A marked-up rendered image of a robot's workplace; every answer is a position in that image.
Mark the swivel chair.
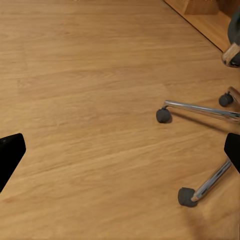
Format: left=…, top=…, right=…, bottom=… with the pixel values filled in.
left=156, top=8, right=240, bottom=207

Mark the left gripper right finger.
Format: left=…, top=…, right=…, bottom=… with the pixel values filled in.
left=224, top=133, right=240, bottom=173

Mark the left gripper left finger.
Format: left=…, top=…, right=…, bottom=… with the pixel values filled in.
left=0, top=133, right=26, bottom=193

